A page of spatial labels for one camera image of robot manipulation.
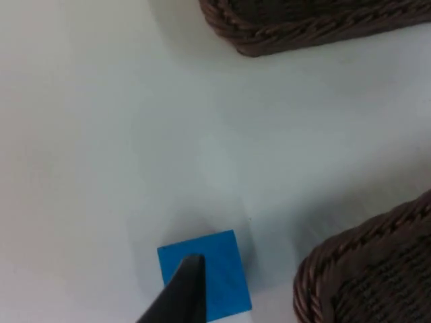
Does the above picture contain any dark brown wicker basket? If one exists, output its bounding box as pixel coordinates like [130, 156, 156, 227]
[197, 0, 431, 58]
[292, 188, 431, 323]

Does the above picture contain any blue cube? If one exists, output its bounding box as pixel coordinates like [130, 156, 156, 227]
[156, 229, 253, 323]

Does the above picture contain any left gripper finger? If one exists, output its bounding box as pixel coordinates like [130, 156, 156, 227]
[135, 254, 207, 323]

